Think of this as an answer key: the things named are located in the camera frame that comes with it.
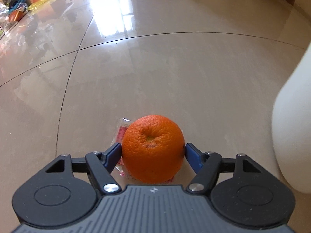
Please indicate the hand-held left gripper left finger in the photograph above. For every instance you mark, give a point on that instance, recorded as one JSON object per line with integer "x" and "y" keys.
{"x": 114, "y": 154}

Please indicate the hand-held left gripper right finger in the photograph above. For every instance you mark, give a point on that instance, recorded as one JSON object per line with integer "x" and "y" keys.
{"x": 193, "y": 155}

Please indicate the orange fruit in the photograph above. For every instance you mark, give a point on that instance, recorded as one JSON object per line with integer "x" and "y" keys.
{"x": 153, "y": 148}

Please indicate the white plastic trash bin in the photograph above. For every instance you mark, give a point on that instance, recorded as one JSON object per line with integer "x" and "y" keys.
{"x": 294, "y": 138}

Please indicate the small red wrapper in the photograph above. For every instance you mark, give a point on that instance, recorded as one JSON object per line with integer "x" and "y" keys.
{"x": 121, "y": 132}

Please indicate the yellow plastic bag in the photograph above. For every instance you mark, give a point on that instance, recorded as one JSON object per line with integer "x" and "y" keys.
{"x": 41, "y": 3}

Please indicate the basketball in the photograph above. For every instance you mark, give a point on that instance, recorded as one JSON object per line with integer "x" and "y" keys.
{"x": 15, "y": 15}

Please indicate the dark clothes pile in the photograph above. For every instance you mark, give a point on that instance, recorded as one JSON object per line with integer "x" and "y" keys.
{"x": 15, "y": 3}

